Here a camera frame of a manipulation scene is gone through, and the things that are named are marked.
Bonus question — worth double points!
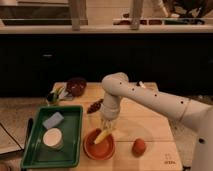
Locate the yellow banana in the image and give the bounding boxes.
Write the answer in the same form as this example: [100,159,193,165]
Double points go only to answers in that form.
[94,130,110,144]

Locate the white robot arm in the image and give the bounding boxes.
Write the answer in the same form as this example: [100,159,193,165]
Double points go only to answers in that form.
[100,72,213,171]

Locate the orange red bowl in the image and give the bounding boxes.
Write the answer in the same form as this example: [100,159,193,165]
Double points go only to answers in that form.
[83,129,115,160]

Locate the dark maroon bowl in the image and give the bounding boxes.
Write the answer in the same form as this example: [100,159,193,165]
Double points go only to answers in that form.
[66,77,87,97]

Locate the dark red grapes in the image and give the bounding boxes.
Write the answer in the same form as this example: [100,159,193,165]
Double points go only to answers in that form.
[87,99,103,114]

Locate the orange fruit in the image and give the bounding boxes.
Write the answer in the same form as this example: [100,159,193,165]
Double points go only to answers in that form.
[132,138,146,156]

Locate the white cup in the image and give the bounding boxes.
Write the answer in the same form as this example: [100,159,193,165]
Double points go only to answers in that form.
[43,128,63,149]

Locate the green and white vegetables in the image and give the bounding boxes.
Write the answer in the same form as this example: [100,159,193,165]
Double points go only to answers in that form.
[46,86,73,106]

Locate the blue sponge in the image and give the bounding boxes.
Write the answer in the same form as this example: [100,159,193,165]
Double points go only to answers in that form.
[43,112,64,129]

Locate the green plastic tray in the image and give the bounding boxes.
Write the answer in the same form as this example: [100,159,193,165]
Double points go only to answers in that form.
[21,106,83,169]

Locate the left wooden post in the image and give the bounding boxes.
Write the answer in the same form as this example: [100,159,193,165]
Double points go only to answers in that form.
[68,0,88,31]

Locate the wooden post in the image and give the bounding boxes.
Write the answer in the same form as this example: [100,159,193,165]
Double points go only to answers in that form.
[68,0,88,31]
[130,0,143,30]

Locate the right wooden post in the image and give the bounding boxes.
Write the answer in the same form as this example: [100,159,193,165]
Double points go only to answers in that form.
[130,0,143,30]

